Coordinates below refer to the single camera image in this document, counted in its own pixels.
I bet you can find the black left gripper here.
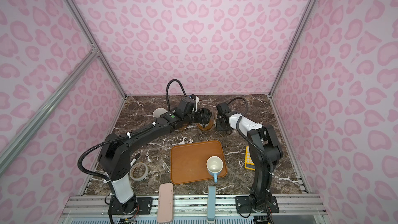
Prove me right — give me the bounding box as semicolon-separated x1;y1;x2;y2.
183;107;213;125

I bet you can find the brown wooden coaster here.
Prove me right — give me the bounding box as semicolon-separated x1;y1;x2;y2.
197;119;214;131

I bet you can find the light blue mug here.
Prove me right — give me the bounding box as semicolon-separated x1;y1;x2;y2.
206;156;223;183

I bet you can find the white speckled mug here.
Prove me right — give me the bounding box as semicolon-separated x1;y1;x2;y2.
152;107;167;119

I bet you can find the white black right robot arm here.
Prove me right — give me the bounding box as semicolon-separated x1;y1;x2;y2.
216;112;283;211

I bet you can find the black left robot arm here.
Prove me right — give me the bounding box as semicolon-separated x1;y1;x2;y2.
98;108;212;204

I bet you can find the light blue block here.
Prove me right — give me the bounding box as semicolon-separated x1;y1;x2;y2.
206;186;216;224

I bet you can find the black white marker pen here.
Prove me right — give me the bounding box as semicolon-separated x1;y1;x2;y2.
130;153;141;167

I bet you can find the clear tape roll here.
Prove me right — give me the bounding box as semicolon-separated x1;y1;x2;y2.
130;162;149;181

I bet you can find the pink eraser block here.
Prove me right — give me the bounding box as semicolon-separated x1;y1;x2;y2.
157;183;174;224

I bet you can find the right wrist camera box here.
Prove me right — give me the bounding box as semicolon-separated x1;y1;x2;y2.
216;102;231;117

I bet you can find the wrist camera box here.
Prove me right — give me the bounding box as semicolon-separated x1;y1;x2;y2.
216;102;231;117
177;94;199;114

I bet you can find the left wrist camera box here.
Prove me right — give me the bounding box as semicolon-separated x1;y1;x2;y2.
177;94;199;114

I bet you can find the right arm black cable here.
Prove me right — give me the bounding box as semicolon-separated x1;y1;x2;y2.
226;96;274;175

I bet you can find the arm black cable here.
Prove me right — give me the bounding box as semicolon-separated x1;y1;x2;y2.
226;96;274;175
165;78;188;112

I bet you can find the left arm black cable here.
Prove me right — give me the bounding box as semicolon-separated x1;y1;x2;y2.
165;78;188;112

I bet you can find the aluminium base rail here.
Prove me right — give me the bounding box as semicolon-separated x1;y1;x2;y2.
58;194;330;224

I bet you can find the aluminium frame post right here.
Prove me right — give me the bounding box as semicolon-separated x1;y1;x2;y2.
268;0;319;98

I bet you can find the aluminium frame post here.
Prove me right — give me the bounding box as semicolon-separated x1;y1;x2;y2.
63;0;127;100
268;0;319;98

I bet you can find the aluminium frame post left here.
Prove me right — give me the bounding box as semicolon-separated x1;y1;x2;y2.
63;0;127;100

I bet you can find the aluminium diagonal frame bar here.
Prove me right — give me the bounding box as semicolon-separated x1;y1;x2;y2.
1;49;98;175

